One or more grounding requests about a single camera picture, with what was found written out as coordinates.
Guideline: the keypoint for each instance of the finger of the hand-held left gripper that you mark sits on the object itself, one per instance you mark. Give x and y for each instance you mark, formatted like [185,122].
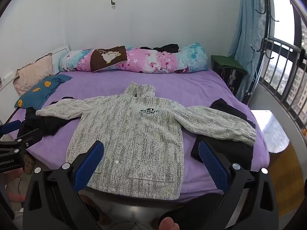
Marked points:
[9,127]
[31,136]

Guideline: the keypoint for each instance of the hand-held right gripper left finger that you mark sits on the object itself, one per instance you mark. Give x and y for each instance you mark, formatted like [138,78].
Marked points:
[87,167]

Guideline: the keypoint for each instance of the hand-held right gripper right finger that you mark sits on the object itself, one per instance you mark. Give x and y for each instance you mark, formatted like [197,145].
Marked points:
[214,167]

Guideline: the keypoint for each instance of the white speckled knit jacket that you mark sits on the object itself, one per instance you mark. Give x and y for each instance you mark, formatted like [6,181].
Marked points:
[134,136]

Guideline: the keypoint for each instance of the black clothes pile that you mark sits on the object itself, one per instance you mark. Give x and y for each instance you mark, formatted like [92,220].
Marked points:
[168,48]

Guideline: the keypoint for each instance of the brown printed box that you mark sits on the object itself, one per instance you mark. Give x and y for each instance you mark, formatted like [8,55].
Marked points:
[30,164]

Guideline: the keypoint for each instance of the black garment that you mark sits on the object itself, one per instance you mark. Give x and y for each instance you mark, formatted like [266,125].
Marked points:
[225,107]
[48,124]
[230,153]

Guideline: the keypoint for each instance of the blue pillow with orange print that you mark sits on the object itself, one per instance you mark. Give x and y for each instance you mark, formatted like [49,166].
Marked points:
[40,93]

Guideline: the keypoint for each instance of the beige pillow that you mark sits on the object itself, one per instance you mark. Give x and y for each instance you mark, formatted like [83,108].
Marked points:
[33,74]

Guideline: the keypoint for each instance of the glossy bedside table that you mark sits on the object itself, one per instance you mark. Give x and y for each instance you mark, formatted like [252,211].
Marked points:
[271,129]

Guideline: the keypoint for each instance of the purple fleece bed blanket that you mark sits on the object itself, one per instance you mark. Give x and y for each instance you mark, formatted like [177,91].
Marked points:
[191,86]

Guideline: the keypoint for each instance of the brown cartoon pillow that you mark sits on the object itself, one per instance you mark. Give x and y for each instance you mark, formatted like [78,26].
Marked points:
[108,57]

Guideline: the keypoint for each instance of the black window railing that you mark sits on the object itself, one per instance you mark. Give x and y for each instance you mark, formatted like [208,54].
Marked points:
[283,45]

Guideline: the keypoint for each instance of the light blue curtain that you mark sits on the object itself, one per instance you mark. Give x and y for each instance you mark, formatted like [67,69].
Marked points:
[249,16]

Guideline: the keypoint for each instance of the black coat rack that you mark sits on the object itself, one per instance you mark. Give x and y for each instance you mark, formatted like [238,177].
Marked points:
[270,19]

